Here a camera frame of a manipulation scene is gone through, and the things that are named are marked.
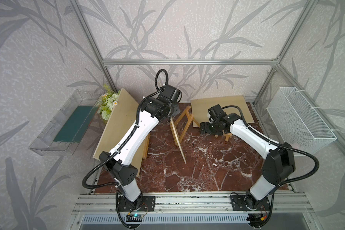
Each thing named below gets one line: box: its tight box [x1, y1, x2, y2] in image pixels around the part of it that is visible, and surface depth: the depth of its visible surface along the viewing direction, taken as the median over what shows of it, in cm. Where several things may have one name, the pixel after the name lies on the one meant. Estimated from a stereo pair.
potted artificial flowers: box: [100, 84, 121, 121], surface depth 80 cm
